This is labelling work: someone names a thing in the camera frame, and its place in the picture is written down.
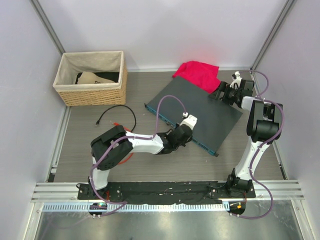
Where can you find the beige and black cloth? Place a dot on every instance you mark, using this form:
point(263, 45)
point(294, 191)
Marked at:
point(97, 78)

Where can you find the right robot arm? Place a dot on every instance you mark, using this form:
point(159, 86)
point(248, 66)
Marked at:
point(264, 125)

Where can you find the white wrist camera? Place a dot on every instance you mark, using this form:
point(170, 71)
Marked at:
point(189, 120)
point(236, 80)

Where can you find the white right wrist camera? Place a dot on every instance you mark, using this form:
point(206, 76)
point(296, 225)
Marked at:
point(236, 80)

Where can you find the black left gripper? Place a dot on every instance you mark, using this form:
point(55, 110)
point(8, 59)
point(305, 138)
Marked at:
point(184, 133)

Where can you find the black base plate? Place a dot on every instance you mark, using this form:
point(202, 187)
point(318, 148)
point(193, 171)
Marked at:
point(172, 192)

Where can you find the wicker basket with liner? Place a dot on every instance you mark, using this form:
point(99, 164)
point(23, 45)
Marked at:
point(73, 64)

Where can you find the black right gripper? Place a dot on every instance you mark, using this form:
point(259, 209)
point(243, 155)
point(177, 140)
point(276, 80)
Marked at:
point(222, 91)

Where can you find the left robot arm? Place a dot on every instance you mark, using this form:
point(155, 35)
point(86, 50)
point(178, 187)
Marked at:
point(110, 148)

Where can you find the pink red cloth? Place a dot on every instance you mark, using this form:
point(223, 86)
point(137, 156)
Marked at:
point(202, 75)

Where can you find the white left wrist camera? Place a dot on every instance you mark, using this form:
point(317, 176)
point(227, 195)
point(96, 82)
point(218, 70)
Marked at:
point(189, 120)

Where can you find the grey blue network switch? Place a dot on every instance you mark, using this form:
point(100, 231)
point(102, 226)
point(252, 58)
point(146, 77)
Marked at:
point(215, 119)

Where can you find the slotted cable duct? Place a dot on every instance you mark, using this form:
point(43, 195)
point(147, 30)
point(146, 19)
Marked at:
point(99, 207)

